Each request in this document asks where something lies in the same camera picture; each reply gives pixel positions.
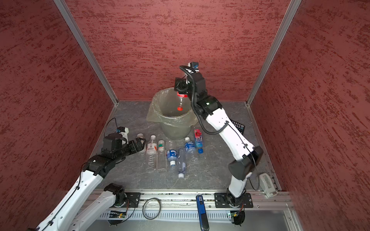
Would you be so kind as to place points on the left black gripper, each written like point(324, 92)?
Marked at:
point(140, 147)

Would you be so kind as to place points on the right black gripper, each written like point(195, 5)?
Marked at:
point(182, 83)

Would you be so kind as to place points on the red label red cap bottle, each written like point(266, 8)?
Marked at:
point(184, 103)

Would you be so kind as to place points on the red white label water bottle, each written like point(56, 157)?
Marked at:
point(151, 153)

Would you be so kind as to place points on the small blue label bottle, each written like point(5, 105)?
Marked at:
point(171, 153)

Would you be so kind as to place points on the long clear bottle blue label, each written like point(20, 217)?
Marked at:
point(181, 162)

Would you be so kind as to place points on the blue label bottle cap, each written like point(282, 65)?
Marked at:
point(190, 149)

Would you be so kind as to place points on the blue pink label bottle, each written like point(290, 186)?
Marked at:
point(198, 141)

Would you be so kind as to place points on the orange white label bottle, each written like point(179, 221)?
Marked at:
point(141, 143)

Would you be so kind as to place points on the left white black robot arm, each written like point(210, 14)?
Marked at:
point(68, 215)

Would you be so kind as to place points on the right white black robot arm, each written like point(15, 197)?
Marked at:
point(214, 121)

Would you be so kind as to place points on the grey bin with plastic liner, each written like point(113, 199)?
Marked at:
point(163, 110)

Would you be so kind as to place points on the left small circuit board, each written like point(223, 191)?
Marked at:
point(117, 214)

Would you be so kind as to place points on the small circuit board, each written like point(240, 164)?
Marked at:
point(234, 214)
point(117, 214)

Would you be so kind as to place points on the black calculator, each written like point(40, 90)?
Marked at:
point(240, 127)

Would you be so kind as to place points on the blue black handheld tool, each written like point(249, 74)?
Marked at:
point(202, 215)

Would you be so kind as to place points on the right small circuit board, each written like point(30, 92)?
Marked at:
point(234, 214)

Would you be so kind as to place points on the white power adapter box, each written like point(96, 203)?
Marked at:
point(267, 185)

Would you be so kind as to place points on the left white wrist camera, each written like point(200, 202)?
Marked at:
point(124, 132)

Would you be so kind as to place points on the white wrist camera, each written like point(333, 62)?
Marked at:
point(124, 132)
point(194, 66)

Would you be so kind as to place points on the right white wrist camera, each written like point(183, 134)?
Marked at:
point(194, 66)

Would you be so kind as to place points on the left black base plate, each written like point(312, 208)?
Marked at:
point(122, 200)

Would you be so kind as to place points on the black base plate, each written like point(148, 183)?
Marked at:
point(221, 200)
point(122, 200)

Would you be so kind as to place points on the aluminium front rail frame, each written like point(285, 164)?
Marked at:
point(178, 202)

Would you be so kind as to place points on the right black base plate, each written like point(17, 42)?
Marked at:
point(221, 200)

